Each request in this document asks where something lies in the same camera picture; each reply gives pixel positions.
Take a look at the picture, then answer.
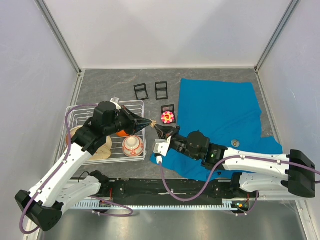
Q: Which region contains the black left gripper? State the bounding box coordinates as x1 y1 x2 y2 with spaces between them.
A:
104 105 152 136

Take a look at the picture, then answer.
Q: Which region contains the gold leaf brooch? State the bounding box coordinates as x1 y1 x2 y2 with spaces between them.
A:
150 120 157 128

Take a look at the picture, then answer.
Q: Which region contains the pink flower smiley brooch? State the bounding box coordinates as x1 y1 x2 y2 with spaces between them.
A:
161 111 176 125

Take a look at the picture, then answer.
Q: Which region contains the blue t-shirt garment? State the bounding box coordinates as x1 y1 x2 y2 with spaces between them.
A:
149 78 284 183

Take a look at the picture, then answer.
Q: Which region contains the round silver badge brooch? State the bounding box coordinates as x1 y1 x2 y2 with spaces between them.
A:
231 139 240 148

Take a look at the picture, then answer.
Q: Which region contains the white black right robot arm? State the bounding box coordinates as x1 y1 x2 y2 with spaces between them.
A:
153 124 316 198

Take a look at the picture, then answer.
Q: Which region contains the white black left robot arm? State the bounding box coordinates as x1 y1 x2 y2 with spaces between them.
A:
15 101 153 235

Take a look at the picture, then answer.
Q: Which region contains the orange bowl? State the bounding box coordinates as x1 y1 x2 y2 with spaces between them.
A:
116 130 130 137

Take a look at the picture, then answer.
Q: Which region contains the white red patterned bowl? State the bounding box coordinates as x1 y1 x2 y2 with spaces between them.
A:
122 135 144 157

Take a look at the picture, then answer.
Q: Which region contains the cream floral plate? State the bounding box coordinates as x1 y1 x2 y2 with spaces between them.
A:
88 136 112 162

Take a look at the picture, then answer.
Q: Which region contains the pink beige floral plate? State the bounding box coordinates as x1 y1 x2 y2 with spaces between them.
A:
65 125 83 145

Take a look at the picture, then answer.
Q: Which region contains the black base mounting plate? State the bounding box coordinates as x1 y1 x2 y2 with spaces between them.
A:
96 178 257 199

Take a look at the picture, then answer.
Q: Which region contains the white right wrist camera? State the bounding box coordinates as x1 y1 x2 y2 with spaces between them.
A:
153 137 171 158

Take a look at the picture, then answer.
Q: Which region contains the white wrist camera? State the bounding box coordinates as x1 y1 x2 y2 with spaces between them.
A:
110 97 120 104
153 137 171 158

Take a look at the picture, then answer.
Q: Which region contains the black frame stand near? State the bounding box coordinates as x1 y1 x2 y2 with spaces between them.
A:
161 104 177 124

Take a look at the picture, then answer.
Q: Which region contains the black frame stand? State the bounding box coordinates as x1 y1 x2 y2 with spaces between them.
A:
133 83 149 101
161 104 177 124
155 81 169 100

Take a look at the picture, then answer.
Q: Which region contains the black frame stand left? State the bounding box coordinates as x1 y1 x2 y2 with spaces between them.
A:
133 83 149 101

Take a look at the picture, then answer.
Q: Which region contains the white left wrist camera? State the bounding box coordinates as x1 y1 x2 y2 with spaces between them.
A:
110 97 120 104

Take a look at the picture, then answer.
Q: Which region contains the white wire dish rack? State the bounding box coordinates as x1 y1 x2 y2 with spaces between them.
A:
65 100 147 166

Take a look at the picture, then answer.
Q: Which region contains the black frame stand middle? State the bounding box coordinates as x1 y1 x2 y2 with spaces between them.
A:
155 81 169 100

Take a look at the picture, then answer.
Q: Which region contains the slotted cable duct rail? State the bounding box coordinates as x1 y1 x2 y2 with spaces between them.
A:
70 198 237 211

